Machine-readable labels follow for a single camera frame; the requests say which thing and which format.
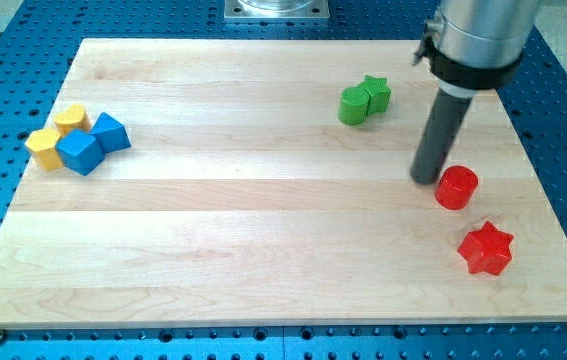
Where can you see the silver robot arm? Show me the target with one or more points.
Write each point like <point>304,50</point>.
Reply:
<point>474,45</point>

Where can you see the blue cube block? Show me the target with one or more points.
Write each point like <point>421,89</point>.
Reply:
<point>80,152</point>

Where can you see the light wooden board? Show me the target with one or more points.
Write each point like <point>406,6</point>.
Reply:
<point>243,200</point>

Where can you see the green cylinder block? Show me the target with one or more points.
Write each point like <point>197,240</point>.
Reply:
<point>353,106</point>

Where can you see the green star block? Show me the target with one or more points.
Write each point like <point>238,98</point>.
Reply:
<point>379,93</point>

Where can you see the red cylinder block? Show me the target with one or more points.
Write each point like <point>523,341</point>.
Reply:
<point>456,187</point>

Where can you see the blue triangle block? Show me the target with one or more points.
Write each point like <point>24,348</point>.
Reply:
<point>110,134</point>

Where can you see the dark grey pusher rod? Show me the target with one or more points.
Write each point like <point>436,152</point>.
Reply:
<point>444,121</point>

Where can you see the red star block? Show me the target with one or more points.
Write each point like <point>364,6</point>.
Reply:
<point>486,250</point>

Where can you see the yellow heart block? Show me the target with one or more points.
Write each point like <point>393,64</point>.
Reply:
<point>74,117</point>

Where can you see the yellow hexagon block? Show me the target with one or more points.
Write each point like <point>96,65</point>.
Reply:
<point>41,144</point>

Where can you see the blue perforated metal base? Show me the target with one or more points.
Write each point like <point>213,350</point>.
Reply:
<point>37,46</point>

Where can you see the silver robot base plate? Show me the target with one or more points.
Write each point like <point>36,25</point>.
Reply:
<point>276,9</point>

